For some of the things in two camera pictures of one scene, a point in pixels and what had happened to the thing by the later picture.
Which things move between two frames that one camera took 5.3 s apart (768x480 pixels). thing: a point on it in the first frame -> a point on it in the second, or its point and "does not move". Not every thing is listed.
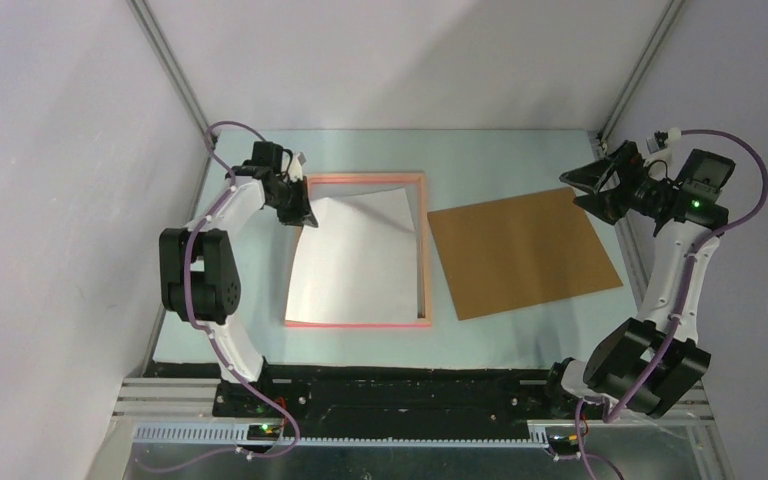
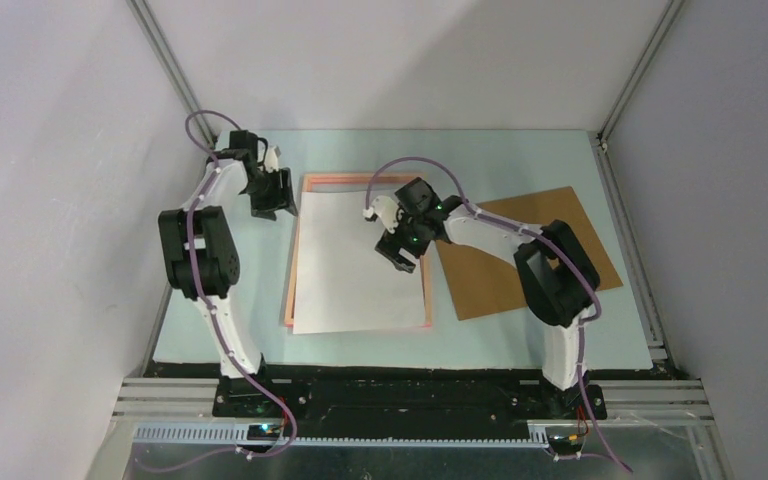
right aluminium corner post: (641, 70) does not move
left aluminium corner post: (170, 63) does not move
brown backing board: (518, 252) does not move
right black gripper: (606, 204) -> (391, 244)
